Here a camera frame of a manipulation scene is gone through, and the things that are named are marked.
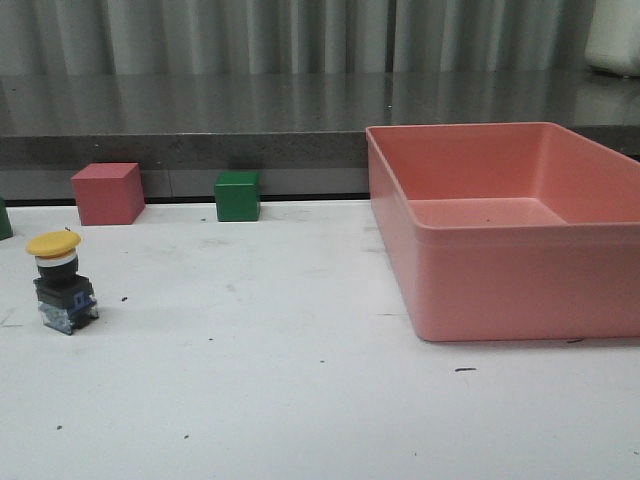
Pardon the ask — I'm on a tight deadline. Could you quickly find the yellow push button switch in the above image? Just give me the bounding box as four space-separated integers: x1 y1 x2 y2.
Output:
26 229 99 335

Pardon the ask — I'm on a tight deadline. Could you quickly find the green cube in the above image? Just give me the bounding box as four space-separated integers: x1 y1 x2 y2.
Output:
214 171 260 222

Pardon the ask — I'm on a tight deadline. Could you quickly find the grey stone counter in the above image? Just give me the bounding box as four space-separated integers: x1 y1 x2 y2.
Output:
1 70 639 205

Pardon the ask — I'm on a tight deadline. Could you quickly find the pink plastic bin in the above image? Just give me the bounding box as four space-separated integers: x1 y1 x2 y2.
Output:
366 122 639 342

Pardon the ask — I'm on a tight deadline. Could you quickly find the pink cube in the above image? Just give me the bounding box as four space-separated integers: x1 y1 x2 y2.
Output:
71 162 146 226

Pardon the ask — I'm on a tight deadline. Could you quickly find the green block at left edge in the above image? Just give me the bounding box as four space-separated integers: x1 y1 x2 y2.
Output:
0 198 13 240

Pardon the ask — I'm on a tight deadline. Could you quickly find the white container on counter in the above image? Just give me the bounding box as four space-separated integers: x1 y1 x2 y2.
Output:
584 0 639 77

